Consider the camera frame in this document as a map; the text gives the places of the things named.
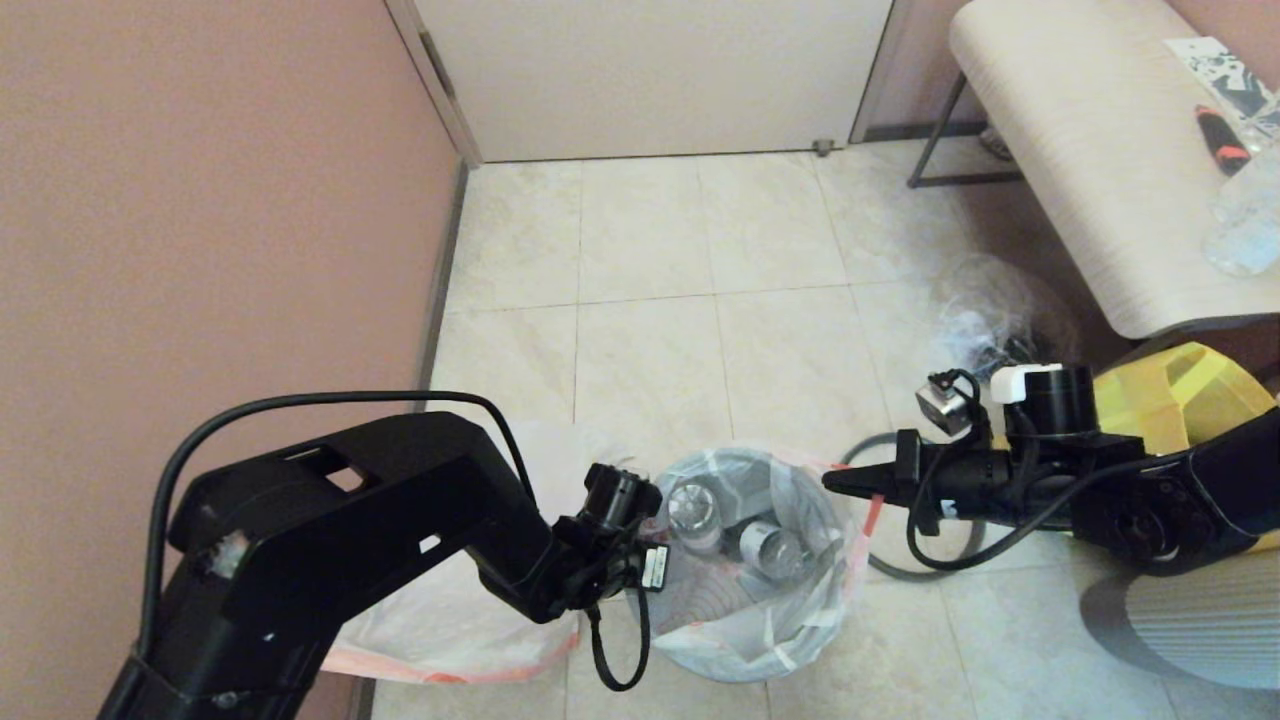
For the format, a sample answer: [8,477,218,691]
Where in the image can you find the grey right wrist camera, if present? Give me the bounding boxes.
[916,372,980,439]

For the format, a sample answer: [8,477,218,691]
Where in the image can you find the white folded trash bag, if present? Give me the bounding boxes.
[320,418,643,687]

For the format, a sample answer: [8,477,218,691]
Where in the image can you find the black white printed paper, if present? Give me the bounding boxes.
[1164,36,1280,127]

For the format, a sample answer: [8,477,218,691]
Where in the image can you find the yellow fabric tote bag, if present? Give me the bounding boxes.
[1090,341,1280,553]

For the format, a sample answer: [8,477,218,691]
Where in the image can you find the clear plastic bag black contents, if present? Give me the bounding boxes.
[935,254,1083,379]

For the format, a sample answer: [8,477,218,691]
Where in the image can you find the red striped paper wrapper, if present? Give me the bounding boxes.
[664,578,747,628]

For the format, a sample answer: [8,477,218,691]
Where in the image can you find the grey ribbed round object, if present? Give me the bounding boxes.
[1078,550,1280,691]

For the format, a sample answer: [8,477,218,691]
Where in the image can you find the long black left arm cable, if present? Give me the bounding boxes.
[138,389,537,663]

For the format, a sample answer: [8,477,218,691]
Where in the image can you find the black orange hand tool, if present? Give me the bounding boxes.
[1191,103,1252,179]

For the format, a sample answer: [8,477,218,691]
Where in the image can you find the beige wooden bench table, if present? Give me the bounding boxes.
[906,74,1280,373]

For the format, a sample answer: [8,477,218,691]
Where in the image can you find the white door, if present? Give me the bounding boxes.
[413,0,893,164]

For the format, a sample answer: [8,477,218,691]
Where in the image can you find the beige door frame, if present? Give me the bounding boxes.
[385,0,484,169]

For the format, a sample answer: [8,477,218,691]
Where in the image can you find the plastic bottle white label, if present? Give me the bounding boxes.
[738,519,807,582]

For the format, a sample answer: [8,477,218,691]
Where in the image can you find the clear empty plastic bottle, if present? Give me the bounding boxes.
[667,482,727,555]

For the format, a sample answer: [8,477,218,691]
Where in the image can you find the beige wood-grain bench top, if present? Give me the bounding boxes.
[948,0,1280,340]

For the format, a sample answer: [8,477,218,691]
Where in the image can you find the white trash bag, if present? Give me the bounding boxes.
[627,446,883,684]
[320,418,643,687]

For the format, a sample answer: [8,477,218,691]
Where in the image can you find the clear plastic water bottle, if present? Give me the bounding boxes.
[1203,138,1280,279]

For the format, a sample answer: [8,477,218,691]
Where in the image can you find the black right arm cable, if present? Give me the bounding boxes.
[904,368,1161,573]

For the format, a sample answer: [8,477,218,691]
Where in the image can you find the grey bin rim ring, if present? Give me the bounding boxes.
[840,435,987,583]

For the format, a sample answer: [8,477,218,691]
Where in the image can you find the short black left wrist cable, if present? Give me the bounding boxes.
[588,572,653,694]

